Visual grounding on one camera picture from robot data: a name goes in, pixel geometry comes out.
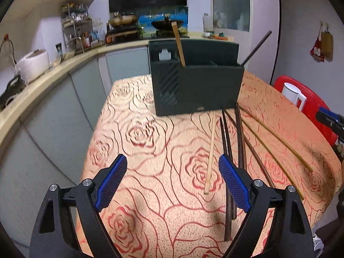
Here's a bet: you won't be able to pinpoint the black sandwich maker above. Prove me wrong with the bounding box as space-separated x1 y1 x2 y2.
0 75 26 111

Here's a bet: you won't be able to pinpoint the dark wenge chopstick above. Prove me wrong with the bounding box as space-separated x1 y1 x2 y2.
235 104 247 170

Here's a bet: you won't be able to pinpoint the white electric kettle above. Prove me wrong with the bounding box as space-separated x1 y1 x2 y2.
282 82 307 111

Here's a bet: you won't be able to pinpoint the light bamboo chopstick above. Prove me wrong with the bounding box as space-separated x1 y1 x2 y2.
204 111 216 195

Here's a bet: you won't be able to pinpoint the dark green utensil holder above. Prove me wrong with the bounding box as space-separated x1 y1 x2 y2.
148 38 244 117

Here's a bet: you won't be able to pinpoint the lower kitchen cabinets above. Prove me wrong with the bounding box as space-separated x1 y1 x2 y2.
1 46 149 253

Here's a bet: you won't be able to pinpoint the rose patterned tablecloth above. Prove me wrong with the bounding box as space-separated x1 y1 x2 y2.
83 72 342 257

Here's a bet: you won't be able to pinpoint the black chopstick in holder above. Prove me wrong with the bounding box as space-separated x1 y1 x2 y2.
241 30 272 67

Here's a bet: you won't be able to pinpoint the brown clay pot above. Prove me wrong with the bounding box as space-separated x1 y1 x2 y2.
108 14 138 27

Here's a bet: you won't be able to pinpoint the red hanging ornament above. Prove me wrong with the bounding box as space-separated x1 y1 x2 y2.
310 21 334 62

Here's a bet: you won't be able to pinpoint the brown wooden chopstick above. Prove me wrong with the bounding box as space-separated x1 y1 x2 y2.
224 110 276 188

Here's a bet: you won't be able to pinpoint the dark brown chopstick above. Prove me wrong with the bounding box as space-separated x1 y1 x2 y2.
222 109 237 220

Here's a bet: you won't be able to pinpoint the thin yellow bamboo chopstick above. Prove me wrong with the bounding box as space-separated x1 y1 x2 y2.
242 119 304 200

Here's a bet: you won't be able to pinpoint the white plastic jug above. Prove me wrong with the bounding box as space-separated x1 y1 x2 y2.
202 13 214 33

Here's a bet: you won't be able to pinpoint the metal spice rack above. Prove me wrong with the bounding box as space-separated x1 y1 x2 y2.
60 2 93 54

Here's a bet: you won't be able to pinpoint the black wok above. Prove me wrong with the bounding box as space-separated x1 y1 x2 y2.
151 17 184 31

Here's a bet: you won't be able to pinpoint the tan wooden chopstick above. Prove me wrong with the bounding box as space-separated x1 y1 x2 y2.
171 21 186 67

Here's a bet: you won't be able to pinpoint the white rice cooker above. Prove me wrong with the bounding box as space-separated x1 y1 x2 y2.
16 49 50 84

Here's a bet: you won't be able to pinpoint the red plastic chair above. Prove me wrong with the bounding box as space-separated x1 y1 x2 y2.
273 75 338 147

